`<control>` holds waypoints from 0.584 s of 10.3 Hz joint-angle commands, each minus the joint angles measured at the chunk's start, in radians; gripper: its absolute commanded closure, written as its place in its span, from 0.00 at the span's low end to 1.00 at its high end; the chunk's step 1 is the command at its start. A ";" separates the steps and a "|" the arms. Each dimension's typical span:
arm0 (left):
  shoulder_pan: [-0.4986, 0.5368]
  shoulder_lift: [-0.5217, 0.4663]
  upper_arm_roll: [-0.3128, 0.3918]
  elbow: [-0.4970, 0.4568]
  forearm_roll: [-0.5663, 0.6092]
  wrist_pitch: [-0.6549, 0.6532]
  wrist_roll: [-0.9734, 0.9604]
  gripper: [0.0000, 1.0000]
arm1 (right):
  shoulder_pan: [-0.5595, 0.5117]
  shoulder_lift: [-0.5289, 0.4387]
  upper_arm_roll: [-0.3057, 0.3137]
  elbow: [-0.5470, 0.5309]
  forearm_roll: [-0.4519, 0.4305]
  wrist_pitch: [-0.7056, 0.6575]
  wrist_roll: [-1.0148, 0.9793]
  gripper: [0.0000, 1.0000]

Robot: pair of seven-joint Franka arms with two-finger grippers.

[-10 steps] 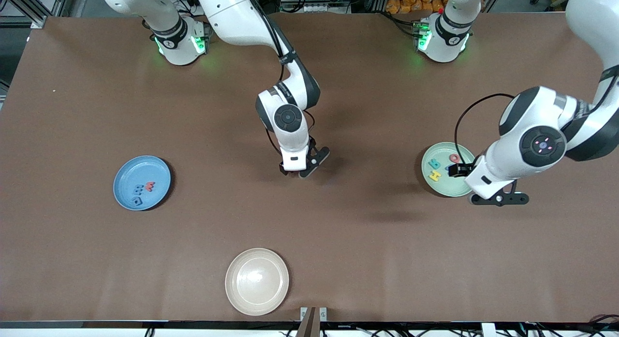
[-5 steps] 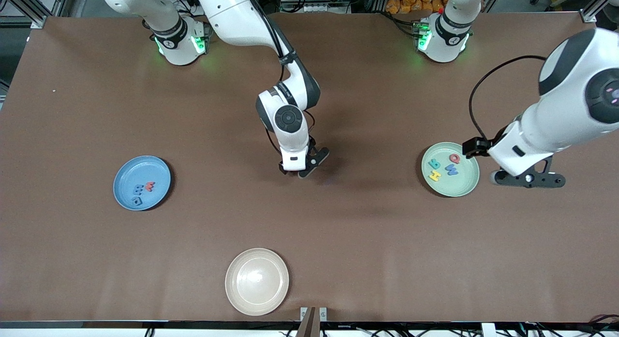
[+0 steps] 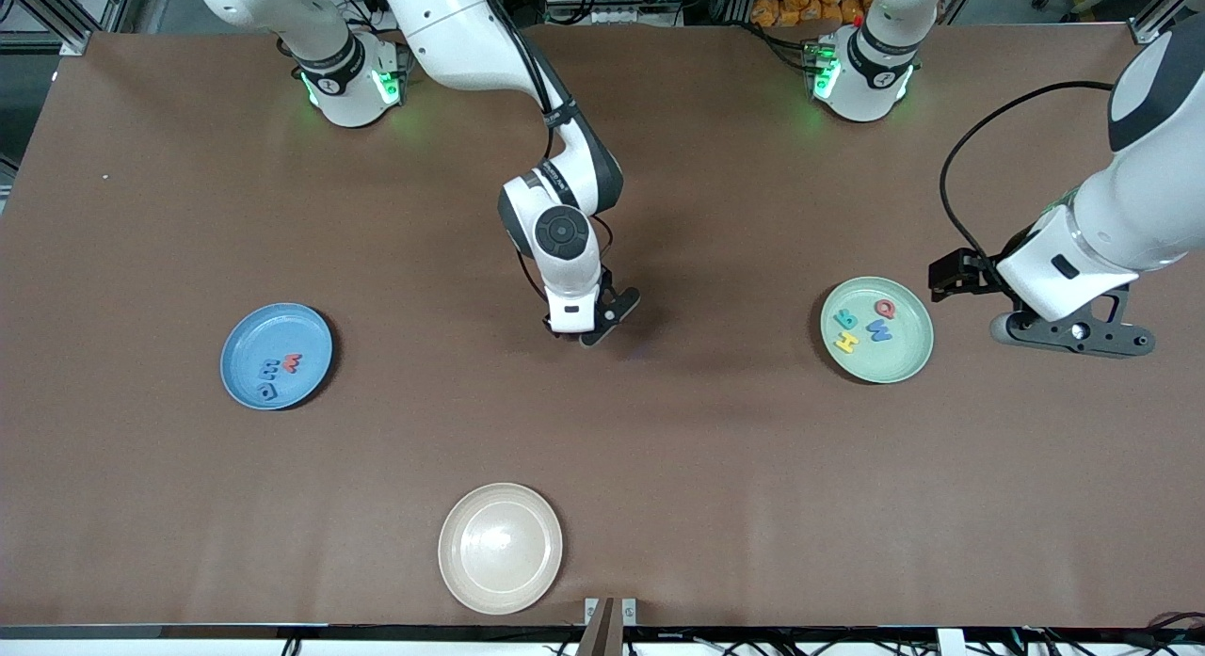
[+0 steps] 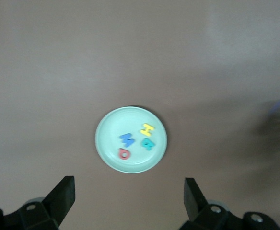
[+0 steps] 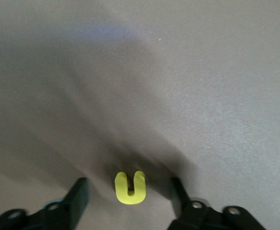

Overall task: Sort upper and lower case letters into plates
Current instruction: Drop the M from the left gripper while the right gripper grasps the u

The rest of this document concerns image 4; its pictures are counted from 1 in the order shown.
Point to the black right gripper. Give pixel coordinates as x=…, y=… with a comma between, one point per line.
x=276, y=124

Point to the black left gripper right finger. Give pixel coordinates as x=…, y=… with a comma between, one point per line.
x=194, y=201

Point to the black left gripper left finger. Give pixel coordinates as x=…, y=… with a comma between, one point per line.
x=63, y=198

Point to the teal foam letter R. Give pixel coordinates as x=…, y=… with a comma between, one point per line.
x=148, y=143

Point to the red foam letter Q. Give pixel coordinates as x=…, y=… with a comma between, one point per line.
x=120, y=153

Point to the yellow foam letter H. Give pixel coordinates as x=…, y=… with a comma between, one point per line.
x=147, y=129

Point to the blue foam letter M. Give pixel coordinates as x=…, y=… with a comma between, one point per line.
x=128, y=140

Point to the pale green round plate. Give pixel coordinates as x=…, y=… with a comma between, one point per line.
x=111, y=129

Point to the brown table mat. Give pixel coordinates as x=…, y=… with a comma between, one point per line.
x=58, y=72

